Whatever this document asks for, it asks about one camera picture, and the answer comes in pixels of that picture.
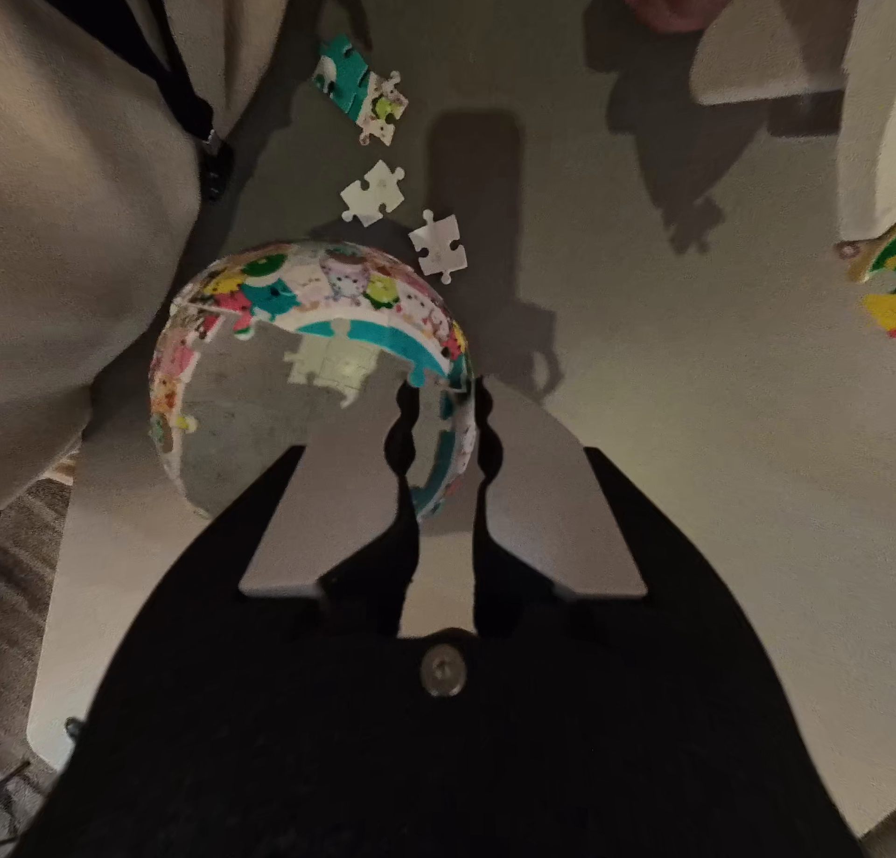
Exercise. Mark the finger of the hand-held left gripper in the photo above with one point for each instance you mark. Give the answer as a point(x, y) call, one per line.
point(868, 102)
point(770, 53)

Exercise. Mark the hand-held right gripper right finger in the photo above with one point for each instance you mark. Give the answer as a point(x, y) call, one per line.
point(560, 522)

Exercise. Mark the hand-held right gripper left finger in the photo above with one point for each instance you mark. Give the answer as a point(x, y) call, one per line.
point(322, 522)

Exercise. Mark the colourful puzzle ball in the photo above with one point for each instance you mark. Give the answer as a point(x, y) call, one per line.
point(280, 417)

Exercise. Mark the pale puzzle piece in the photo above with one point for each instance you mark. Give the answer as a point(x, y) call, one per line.
point(883, 312)

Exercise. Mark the white joined puzzle pieces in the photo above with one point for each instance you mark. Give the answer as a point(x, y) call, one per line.
point(437, 246)

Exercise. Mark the white puzzle piece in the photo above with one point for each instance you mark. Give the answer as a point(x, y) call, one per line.
point(374, 197)

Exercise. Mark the colourful joined puzzle pieces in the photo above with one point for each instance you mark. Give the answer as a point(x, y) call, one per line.
point(343, 74)

